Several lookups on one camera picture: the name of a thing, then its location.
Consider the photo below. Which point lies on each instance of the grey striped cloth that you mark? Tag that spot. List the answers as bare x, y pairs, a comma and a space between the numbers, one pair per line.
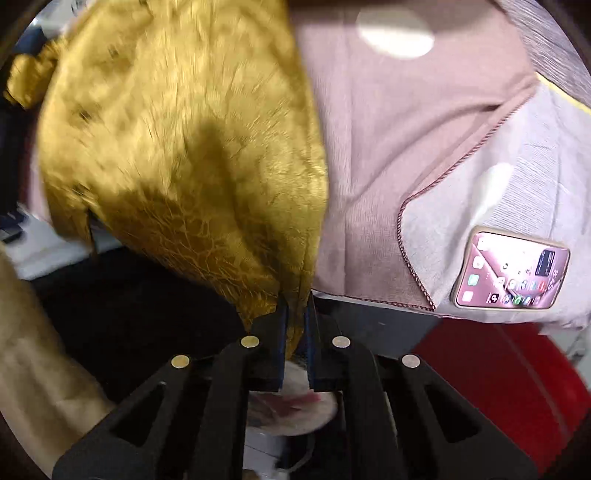
558, 41

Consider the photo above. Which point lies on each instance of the red box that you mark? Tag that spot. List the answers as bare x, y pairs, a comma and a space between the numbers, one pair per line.
508, 383

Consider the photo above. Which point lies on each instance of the smartphone with pink case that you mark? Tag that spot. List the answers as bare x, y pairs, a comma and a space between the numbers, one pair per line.
510, 270

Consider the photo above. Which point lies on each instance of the white round object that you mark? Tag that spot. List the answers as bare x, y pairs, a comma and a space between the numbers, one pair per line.
286, 410

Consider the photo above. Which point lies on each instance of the beige cloth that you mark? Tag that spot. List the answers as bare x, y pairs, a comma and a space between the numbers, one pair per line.
41, 369

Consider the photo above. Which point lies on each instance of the gold jacket with black collar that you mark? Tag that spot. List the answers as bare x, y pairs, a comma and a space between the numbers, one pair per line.
175, 138

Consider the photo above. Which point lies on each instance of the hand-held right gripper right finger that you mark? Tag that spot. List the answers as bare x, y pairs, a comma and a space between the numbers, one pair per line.
312, 350

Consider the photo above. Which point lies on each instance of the pink polka dot bed sheet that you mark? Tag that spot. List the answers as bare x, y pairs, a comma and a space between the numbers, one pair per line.
392, 138

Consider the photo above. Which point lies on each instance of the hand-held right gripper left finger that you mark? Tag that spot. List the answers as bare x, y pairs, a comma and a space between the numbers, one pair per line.
280, 350

